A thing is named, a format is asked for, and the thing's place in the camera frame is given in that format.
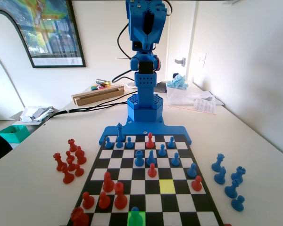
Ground red chess rook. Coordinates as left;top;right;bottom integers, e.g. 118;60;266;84
70;207;90;226
67;138;77;153

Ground blue pawn moved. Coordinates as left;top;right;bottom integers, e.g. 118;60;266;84
127;206;146;226

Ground blue chess king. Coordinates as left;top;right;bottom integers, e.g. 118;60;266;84
116;122;125;148

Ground red chess bishop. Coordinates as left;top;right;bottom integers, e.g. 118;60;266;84
102;171;115;193
146;132;155;149

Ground blue chess knight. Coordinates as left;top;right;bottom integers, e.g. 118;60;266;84
146;149;157;167
213;166;227;185

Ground blue chess rook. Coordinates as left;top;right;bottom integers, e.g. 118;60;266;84
134;150;144;168
231;166;247;184

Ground red chess pawn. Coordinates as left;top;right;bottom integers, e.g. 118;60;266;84
82;192;95;210
148;162;157;178
98;192;111;210
74;163;84;177
65;150;75;163
191;175;203;192
66;158;76;172

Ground blue chess queen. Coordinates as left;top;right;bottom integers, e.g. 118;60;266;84
211;153;226;172

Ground red chess queen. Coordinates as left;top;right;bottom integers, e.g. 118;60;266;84
52;153;66;172

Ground black white chessboard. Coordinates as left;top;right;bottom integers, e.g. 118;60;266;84
66;134;225;226

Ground captured red chess pieces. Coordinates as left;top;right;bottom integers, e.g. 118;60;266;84
62;164;75;185

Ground blue chess bishop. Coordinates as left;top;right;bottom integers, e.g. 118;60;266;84
224;178;240;198

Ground white door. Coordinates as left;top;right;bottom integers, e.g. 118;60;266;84
165;0;199;82

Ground black flat device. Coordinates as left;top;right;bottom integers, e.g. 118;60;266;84
153;81;168;94

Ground clear plastic bag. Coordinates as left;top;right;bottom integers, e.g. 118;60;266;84
166;87;217;105

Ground long cardboard box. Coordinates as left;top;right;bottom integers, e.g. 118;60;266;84
71;85;125;106

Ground black framed poster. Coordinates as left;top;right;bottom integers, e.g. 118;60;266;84
0;0;87;69

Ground printed paper leaflet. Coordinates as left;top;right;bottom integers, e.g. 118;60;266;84
193;97;217;115

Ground white paper sheets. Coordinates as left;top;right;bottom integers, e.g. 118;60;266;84
202;90;226;106

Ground white arched panel dark edge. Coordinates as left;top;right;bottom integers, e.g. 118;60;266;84
0;9;36;121

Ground cardboard tray with papers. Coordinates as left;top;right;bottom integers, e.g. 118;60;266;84
9;105;59;127

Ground green plastic bin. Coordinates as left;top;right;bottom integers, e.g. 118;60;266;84
0;125;30;144

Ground red white black servo wire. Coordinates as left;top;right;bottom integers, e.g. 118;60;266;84
164;0;174;17

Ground thick black camera cable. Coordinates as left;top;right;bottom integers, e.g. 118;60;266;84
112;23;135;83

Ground black table cable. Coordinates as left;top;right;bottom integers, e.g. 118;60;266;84
70;97;130;111
43;101;129;121

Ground blue board mount plate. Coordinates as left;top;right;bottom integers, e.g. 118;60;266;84
98;116;193;145

